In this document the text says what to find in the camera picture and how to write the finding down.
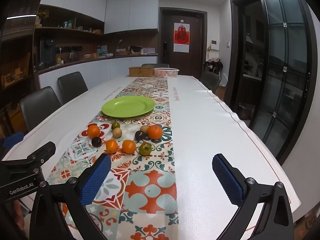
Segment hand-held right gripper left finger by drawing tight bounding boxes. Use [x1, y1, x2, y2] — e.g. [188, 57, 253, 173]
[29, 153, 112, 240]

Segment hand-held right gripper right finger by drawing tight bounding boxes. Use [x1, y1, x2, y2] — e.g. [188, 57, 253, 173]
[212, 153, 294, 240]

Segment large orange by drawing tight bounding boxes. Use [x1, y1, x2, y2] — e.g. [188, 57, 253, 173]
[147, 125, 163, 141]

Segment black coffee machine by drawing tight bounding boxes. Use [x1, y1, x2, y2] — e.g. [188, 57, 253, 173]
[39, 35, 56, 67]

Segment dark wooden wall shelf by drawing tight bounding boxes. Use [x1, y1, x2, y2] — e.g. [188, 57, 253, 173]
[34, 4, 105, 68]

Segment white upper cabinets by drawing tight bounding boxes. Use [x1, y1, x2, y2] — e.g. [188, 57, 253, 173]
[40, 0, 160, 34]

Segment pile of clothes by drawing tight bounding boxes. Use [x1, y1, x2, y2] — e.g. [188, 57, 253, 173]
[204, 57, 224, 74]

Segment wicker basket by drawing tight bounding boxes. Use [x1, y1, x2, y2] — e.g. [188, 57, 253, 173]
[128, 66, 155, 77]

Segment wooden display cabinet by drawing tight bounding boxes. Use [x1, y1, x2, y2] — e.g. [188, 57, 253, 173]
[0, 17, 34, 130]

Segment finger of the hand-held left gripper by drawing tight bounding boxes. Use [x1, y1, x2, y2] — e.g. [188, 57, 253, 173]
[0, 141, 56, 173]
[2, 132, 24, 150]

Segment red wall calendar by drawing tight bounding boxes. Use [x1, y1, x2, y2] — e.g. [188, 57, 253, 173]
[174, 22, 190, 53]

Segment white kitchen counter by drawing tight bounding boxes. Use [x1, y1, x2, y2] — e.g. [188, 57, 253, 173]
[37, 54, 158, 90]

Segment dark pot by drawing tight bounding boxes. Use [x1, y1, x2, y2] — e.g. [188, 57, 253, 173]
[238, 103, 255, 120]

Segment sliding glass door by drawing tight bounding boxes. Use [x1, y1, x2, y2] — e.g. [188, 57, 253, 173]
[250, 0, 315, 160]

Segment patterned table runner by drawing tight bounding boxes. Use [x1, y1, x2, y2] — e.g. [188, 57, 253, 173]
[46, 77, 180, 240]

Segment green plate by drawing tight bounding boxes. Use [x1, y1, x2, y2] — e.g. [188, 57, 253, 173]
[101, 96, 155, 118]

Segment white plastic basket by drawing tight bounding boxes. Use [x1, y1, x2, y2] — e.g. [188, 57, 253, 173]
[154, 68, 180, 78]

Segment dark wooden door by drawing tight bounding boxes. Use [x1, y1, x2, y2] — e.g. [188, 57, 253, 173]
[159, 7, 208, 79]

